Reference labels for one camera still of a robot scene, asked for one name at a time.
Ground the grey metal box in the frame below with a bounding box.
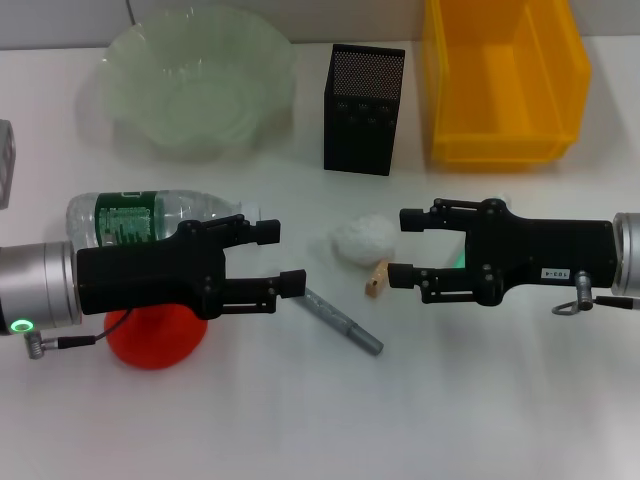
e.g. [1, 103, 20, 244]
[0, 119, 17, 210]

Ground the small tan wooden block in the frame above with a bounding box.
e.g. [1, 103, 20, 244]
[363, 257, 390, 300]

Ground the yellow plastic bin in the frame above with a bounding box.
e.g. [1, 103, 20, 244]
[419, 0, 593, 166]

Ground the translucent green glass fruit plate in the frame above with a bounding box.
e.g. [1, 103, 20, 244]
[74, 5, 299, 162]

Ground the clear green-label water bottle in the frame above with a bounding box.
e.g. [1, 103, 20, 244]
[65, 188, 264, 251]

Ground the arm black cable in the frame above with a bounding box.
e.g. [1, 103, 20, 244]
[24, 307, 134, 359]
[551, 269, 640, 316]

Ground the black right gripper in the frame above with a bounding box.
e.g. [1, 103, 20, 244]
[387, 197, 621, 306]

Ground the white paper ball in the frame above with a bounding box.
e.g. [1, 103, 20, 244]
[327, 212, 396, 266]

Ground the black mesh pen holder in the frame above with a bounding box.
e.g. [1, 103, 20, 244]
[323, 43, 405, 177]

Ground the red-orange fruit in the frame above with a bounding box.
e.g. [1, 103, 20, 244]
[103, 304, 210, 371]

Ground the mint green pen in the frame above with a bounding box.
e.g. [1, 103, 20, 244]
[452, 192, 509, 269]

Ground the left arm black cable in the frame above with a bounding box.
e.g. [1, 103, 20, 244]
[24, 307, 134, 359]

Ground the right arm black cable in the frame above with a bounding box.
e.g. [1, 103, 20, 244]
[551, 269, 640, 316]

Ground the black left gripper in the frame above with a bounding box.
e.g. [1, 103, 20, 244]
[75, 214, 307, 321]

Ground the grey marker pen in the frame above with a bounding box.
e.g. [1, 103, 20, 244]
[292, 287, 385, 357]

